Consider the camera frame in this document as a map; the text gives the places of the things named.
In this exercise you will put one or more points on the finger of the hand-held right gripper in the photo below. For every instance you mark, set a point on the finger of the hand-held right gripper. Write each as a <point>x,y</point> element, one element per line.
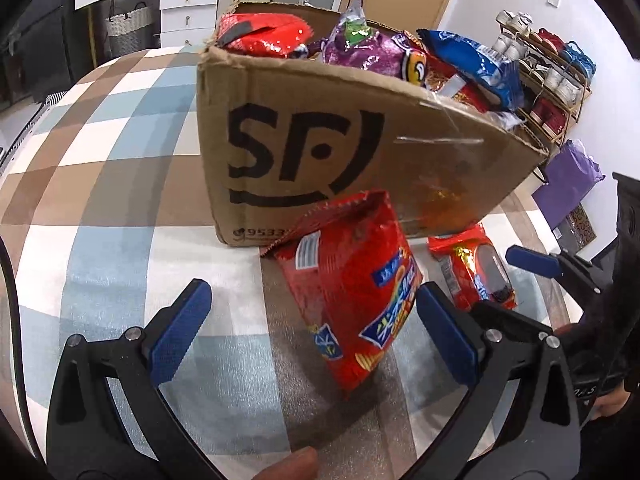
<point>530,261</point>
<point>515,317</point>

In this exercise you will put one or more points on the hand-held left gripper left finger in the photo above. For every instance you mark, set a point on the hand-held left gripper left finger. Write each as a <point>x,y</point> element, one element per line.
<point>180,332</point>

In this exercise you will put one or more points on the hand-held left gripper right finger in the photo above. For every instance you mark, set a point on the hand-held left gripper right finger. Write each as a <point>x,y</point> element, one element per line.
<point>445,337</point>

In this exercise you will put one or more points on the red snack bag black print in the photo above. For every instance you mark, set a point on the red snack bag black print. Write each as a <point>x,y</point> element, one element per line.
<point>260,32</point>
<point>465,260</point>

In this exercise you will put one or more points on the red chip bag blue label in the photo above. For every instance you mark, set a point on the red chip bag blue label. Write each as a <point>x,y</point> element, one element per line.
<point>350,290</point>

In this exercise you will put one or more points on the brown cardboard box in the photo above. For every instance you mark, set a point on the brown cardboard box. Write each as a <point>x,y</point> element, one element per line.
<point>320,150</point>

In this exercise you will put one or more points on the large purple candy bag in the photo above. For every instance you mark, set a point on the large purple candy bag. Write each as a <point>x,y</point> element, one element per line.
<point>370,50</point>

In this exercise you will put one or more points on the person's right hand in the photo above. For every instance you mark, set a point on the person's right hand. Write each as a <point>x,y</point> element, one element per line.
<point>612,402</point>

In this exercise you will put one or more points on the person's left hand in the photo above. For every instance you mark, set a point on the person's left hand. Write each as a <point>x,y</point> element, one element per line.
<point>292,465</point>

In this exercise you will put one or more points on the brown patterned bag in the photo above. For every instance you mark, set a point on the brown patterned bag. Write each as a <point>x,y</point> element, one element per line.
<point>580,227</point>

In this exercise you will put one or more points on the purple gift bag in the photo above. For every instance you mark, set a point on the purple gift bag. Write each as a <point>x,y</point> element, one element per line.
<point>570,180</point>

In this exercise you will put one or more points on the checkered tablecloth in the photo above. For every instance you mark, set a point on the checkered tablecloth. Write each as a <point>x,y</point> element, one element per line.
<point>125,185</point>

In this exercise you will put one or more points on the wooden shoe rack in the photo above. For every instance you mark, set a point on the wooden shoe rack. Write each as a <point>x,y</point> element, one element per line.
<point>577,110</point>

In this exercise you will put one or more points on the shoe rack with shoes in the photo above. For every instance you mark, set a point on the shoe rack with shoes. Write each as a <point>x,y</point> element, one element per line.
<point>550,80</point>

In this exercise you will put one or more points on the blue snack bag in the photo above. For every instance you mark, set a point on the blue snack bag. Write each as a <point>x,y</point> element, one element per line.
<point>475,65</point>

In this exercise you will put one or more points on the black and white patterned rug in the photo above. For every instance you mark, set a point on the black and white patterned rug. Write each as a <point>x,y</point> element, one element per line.
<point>52,100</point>

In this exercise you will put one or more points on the woven laundry basket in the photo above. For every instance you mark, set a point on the woven laundry basket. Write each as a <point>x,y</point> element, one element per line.
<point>129,30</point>

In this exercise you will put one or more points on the wooden stick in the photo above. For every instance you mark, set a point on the wooden stick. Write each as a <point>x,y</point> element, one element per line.
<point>91,35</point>

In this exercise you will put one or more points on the white drawer dresser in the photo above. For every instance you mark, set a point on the white drawer dresser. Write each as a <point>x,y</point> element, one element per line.
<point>185,5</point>

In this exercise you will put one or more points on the black cabinet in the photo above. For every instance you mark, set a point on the black cabinet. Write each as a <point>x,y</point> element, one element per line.
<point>35,35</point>

